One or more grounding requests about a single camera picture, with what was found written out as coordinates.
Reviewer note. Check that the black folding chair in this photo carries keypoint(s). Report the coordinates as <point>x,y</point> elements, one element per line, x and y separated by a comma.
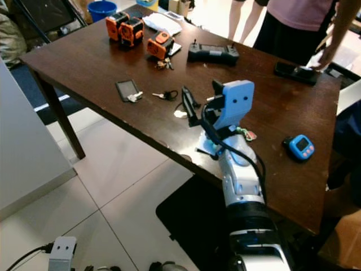
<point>48,12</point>

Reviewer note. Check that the beige bag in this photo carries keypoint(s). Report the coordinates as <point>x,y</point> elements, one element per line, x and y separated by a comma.
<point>11,36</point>

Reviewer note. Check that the person's forearm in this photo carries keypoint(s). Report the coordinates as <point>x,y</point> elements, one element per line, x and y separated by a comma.
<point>344,25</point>

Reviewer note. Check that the brown wooden table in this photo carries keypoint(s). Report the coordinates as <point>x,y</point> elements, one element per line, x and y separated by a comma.
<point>271,118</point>

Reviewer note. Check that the blue plastic bucket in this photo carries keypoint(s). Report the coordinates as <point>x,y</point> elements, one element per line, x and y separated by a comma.
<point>102,10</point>

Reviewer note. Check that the black remote controller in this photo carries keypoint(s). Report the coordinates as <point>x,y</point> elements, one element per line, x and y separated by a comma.
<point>213,55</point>

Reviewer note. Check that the orange black battery pack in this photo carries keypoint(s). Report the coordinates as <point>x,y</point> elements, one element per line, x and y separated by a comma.
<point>131,33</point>
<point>114,25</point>

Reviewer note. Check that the white folded cloth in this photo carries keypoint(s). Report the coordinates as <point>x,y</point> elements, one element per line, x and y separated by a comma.
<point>161,23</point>

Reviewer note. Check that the blue digital timer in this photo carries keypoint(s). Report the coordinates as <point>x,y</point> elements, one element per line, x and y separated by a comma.
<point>300,148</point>

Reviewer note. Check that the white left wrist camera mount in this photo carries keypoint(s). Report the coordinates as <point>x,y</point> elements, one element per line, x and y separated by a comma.
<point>62,252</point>

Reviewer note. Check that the person's hand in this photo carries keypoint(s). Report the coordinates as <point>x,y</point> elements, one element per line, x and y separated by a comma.
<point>324,59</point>

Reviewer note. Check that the light blue right wrist camera mount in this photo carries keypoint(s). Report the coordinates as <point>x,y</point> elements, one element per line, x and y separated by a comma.
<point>237,101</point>

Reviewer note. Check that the black card holder with key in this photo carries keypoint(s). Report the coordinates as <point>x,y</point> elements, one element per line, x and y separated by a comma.
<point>126,89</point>

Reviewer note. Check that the dark blue chair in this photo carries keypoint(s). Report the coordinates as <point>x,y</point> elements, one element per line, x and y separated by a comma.
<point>347,147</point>

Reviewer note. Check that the person in pink shirt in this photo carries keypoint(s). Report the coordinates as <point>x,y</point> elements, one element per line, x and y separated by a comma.
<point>299,22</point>

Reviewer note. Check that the brown cardboard box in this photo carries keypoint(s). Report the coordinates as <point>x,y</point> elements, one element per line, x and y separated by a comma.
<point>341,243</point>

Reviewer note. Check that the white cabinet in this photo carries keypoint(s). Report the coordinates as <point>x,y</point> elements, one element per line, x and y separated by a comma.
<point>28,152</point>

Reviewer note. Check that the black flat device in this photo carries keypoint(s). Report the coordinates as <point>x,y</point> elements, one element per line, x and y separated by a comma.
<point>290,72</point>

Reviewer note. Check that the black floor mat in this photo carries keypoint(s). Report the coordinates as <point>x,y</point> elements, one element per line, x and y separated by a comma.
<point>194,226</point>

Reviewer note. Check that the bare legs of person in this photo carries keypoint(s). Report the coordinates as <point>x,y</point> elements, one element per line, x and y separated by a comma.
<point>236,17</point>

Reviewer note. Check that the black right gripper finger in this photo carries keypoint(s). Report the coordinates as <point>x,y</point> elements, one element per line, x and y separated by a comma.
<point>218,87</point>
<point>188,101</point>

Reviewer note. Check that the key bunch with dark fob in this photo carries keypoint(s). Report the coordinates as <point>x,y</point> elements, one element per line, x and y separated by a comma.
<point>164,64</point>

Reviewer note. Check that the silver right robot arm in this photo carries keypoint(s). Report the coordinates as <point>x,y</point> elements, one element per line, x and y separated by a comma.
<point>238,180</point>

